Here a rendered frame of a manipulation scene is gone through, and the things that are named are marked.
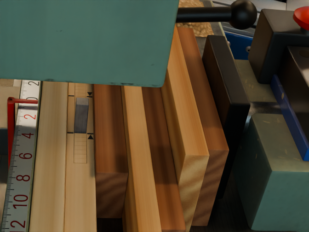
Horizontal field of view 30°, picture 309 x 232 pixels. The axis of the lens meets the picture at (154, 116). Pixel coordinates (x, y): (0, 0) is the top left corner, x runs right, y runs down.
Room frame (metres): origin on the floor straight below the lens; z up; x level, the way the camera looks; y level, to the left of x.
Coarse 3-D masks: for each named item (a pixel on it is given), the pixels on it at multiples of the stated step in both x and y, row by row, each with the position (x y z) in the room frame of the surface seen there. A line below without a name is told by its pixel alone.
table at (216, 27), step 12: (204, 0) 0.65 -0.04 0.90; (216, 24) 0.60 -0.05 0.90; (228, 180) 0.34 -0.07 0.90; (228, 192) 0.33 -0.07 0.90; (216, 204) 0.31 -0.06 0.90; (228, 204) 0.31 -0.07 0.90; (240, 204) 0.32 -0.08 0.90; (216, 216) 0.30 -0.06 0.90; (228, 216) 0.30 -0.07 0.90; (240, 216) 0.30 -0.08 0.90; (108, 228) 0.27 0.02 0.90; (120, 228) 0.27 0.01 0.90; (192, 228) 0.28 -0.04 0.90; (204, 228) 0.29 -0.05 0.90; (216, 228) 0.29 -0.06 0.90; (228, 228) 0.29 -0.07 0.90; (240, 228) 0.29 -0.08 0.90
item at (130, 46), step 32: (0, 0) 0.28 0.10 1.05; (32, 0) 0.29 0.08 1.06; (64, 0) 0.29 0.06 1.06; (96, 0) 0.29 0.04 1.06; (128, 0) 0.30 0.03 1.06; (160, 0) 0.30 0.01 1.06; (0, 32) 0.28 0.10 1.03; (32, 32) 0.29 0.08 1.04; (64, 32) 0.29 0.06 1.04; (96, 32) 0.29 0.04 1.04; (128, 32) 0.30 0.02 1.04; (160, 32) 0.30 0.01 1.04; (0, 64) 0.28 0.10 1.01; (32, 64) 0.29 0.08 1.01; (64, 64) 0.29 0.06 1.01; (96, 64) 0.29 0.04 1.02; (128, 64) 0.30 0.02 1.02; (160, 64) 0.30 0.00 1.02
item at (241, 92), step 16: (208, 48) 0.38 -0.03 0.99; (224, 48) 0.38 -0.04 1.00; (208, 64) 0.37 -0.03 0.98; (224, 64) 0.36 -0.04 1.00; (208, 80) 0.37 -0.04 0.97; (224, 80) 0.34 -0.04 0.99; (240, 80) 0.34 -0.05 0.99; (224, 96) 0.32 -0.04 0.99; (240, 96) 0.32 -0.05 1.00; (224, 112) 0.32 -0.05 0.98; (240, 112) 0.31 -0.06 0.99; (256, 112) 0.35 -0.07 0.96; (272, 112) 0.36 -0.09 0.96; (224, 128) 0.31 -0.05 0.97; (240, 128) 0.31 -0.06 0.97; (224, 176) 0.31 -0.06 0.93
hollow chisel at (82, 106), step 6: (78, 102) 0.32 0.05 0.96; (84, 102) 0.32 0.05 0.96; (78, 108) 0.32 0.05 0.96; (84, 108) 0.32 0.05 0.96; (78, 114) 0.32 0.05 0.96; (84, 114) 0.32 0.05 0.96; (78, 120) 0.32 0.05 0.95; (84, 120) 0.32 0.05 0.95; (78, 126) 0.32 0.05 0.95; (84, 126) 0.32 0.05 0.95; (78, 132) 0.32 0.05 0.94; (84, 132) 0.32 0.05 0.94
